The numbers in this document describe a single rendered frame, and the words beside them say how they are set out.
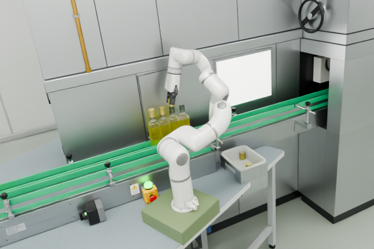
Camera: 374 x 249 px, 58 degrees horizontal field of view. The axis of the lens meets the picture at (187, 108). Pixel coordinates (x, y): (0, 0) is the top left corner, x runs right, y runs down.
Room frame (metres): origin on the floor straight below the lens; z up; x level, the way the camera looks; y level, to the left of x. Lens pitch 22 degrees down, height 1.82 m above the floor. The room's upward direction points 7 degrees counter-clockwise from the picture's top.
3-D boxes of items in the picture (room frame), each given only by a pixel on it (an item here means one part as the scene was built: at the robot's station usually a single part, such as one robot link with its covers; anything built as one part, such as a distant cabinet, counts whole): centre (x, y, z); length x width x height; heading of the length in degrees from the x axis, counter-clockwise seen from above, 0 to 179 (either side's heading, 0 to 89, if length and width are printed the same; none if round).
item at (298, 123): (1.93, -0.73, 0.90); 0.17 x 0.05 x 0.23; 22
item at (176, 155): (1.31, 0.07, 1.06); 0.13 x 0.10 x 0.16; 29
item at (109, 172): (1.42, 0.40, 0.94); 0.07 x 0.04 x 0.13; 22
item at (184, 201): (1.29, 0.05, 0.90); 0.16 x 0.13 x 0.15; 41
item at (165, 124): (1.71, 0.14, 0.99); 0.06 x 0.06 x 0.21; 21
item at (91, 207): (1.36, 0.50, 0.79); 0.08 x 0.08 x 0.08; 22
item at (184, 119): (1.76, 0.03, 0.99); 0.06 x 0.06 x 0.21; 22
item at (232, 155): (1.64, -0.28, 0.80); 0.22 x 0.17 x 0.09; 22
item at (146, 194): (1.47, 0.24, 0.79); 0.07 x 0.07 x 0.07; 22
